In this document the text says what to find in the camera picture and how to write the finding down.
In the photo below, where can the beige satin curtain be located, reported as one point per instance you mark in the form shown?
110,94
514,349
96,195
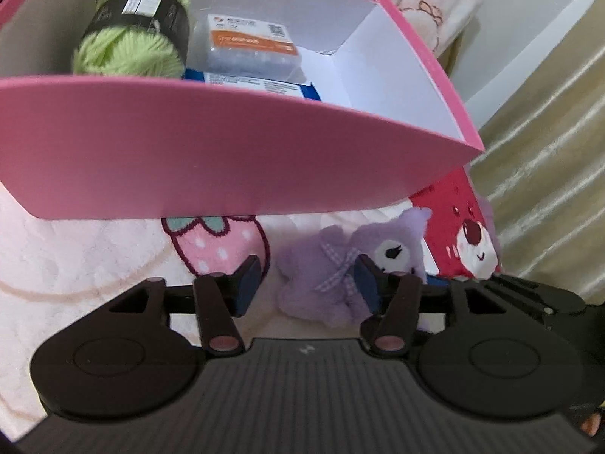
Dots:
543,172

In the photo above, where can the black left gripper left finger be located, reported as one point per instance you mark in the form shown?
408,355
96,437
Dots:
144,348

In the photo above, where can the clear box orange label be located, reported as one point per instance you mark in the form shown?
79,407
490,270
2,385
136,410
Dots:
243,46

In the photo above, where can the bear print blanket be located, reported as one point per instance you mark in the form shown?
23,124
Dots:
54,272

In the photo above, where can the green yarn ball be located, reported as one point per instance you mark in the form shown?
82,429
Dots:
141,38

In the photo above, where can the purple plush toy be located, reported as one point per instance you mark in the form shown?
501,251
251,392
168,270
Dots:
319,268

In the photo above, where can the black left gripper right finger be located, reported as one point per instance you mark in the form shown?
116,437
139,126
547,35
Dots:
408,313

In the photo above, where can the blue white packet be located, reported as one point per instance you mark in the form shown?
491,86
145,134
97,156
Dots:
255,84

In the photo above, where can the pink cardboard box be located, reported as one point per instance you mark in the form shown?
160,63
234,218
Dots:
387,121

